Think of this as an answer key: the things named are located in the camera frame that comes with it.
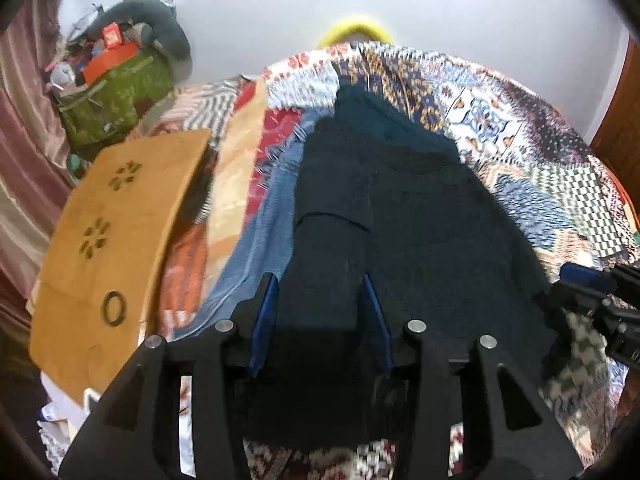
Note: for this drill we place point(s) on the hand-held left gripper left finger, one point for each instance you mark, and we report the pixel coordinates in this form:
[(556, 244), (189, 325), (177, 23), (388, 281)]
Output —
[(261, 320)]

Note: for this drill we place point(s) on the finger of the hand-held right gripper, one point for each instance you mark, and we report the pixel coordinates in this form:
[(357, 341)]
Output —
[(610, 325), (585, 277)]

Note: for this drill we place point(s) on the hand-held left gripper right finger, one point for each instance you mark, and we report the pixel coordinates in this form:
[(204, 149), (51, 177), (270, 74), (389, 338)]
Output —
[(378, 325)]

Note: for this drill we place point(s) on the dark navy pants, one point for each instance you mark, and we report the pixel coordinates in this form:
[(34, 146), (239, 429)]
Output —
[(410, 210)]

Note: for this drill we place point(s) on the wooden door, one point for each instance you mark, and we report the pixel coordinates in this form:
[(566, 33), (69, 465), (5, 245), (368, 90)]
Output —
[(622, 120)]

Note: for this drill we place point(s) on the brown cardboard box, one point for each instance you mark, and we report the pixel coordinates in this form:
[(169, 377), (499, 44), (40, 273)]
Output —
[(115, 240)]

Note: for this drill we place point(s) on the patchwork printed blanket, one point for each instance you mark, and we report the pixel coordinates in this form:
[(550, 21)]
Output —
[(500, 125)]

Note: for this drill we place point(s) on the white crumpled paper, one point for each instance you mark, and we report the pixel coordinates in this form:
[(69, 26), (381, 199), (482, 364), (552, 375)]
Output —
[(65, 410)]

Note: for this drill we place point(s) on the green fabric bag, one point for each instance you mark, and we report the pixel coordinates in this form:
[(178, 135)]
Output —
[(112, 100)]

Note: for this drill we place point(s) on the yellow pillow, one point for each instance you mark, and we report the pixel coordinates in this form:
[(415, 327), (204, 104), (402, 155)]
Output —
[(356, 30)]

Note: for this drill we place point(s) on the striped pink curtain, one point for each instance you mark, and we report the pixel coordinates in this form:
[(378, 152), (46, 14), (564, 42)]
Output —
[(25, 135)]

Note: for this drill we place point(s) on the orange box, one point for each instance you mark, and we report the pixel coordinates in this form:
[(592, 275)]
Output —
[(107, 60)]

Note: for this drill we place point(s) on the grey bolster pillow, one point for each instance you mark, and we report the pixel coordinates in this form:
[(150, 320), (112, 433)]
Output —
[(160, 22)]

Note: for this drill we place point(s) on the grey plush toy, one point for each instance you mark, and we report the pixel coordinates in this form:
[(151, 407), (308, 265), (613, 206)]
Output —
[(62, 74)]

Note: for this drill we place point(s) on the small red box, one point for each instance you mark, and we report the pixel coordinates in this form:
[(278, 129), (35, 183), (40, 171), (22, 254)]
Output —
[(111, 36)]

